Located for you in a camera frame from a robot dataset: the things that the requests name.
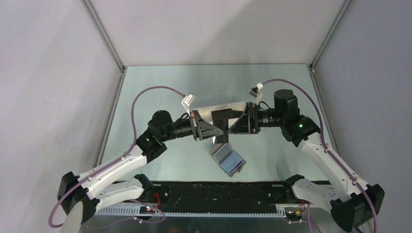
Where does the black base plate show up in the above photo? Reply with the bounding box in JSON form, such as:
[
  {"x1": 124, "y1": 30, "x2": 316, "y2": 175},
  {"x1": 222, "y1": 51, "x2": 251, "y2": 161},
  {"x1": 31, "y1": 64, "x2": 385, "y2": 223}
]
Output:
[{"x1": 137, "y1": 181, "x2": 303, "y2": 214}]

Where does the left aluminium frame post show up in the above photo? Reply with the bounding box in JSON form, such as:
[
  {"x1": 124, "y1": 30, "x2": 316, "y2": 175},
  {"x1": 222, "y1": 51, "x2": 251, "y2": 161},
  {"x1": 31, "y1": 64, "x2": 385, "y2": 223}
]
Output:
[{"x1": 81, "y1": 0, "x2": 125, "y2": 73}]

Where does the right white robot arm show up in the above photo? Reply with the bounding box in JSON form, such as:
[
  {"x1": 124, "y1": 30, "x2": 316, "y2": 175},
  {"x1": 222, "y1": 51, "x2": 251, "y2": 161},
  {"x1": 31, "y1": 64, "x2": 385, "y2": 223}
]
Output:
[{"x1": 228, "y1": 89, "x2": 385, "y2": 232}]

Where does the right small circuit board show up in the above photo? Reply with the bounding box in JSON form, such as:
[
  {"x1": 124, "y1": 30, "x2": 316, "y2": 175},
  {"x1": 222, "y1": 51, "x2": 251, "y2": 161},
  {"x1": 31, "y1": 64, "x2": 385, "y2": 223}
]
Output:
[{"x1": 286, "y1": 211, "x2": 305, "y2": 218}]

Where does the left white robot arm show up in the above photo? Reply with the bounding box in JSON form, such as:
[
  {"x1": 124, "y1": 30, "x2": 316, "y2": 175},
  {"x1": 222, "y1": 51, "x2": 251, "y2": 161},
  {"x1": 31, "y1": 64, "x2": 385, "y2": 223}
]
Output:
[{"x1": 57, "y1": 110, "x2": 227, "y2": 223}]

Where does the silver metal card holder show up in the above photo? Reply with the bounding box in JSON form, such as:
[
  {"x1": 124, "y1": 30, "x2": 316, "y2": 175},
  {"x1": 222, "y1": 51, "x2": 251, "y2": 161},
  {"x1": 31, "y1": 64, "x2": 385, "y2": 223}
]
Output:
[{"x1": 209, "y1": 143, "x2": 246, "y2": 177}]

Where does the small circuit board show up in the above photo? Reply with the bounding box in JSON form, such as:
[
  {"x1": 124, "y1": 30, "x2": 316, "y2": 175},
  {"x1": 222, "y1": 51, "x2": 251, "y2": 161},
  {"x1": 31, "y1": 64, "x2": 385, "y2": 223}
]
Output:
[
  {"x1": 286, "y1": 211, "x2": 305, "y2": 218},
  {"x1": 139, "y1": 206, "x2": 156, "y2": 215}
]

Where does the white slotted cable duct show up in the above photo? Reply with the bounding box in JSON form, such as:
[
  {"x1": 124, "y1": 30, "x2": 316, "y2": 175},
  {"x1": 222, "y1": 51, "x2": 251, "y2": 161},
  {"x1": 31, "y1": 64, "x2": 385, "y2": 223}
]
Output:
[{"x1": 95, "y1": 205, "x2": 286, "y2": 218}]

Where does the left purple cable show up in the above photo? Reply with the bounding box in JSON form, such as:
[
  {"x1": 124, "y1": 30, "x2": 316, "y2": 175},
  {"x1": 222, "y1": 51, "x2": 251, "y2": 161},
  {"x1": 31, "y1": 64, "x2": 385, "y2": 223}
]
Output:
[{"x1": 48, "y1": 85, "x2": 188, "y2": 229}]

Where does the left small circuit board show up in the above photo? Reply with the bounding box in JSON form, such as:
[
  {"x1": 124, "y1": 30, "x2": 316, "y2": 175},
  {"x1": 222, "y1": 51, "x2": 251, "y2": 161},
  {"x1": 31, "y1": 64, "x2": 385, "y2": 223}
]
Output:
[{"x1": 139, "y1": 206, "x2": 156, "y2": 215}]

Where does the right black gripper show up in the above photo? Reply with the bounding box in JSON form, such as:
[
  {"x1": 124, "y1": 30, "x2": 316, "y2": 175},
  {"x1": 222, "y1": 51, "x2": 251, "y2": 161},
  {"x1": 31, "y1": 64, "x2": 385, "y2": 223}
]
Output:
[{"x1": 227, "y1": 102, "x2": 285, "y2": 134}]

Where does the black credit card stack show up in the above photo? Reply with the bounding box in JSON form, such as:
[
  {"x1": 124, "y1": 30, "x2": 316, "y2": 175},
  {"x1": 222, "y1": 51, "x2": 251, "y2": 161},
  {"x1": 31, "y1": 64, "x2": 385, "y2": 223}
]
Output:
[{"x1": 211, "y1": 109, "x2": 243, "y2": 120}]

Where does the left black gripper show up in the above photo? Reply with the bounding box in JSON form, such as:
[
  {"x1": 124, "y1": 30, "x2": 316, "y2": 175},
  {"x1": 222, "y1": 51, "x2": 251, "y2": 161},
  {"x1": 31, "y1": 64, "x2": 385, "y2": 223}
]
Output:
[{"x1": 160, "y1": 110, "x2": 223, "y2": 142}]

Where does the white plastic tray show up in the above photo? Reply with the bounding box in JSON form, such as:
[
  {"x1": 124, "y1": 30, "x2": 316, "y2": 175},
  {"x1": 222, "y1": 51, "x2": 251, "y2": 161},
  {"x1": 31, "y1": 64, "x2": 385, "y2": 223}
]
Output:
[{"x1": 195, "y1": 102, "x2": 246, "y2": 141}]

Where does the aluminium frame post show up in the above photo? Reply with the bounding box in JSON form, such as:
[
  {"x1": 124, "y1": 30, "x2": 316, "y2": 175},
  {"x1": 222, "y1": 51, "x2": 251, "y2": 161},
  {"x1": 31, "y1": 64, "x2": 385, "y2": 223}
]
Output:
[
  {"x1": 309, "y1": 0, "x2": 353, "y2": 74},
  {"x1": 81, "y1": 0, "x2": 125, "y2": 73}
]

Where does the right aluminium frame post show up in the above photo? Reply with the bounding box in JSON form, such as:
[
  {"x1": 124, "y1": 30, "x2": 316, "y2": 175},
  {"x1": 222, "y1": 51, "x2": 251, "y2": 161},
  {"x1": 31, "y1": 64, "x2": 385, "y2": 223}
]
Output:
[{"x1": 309, "y1": 0, "x2": 353, "y2": 74}]

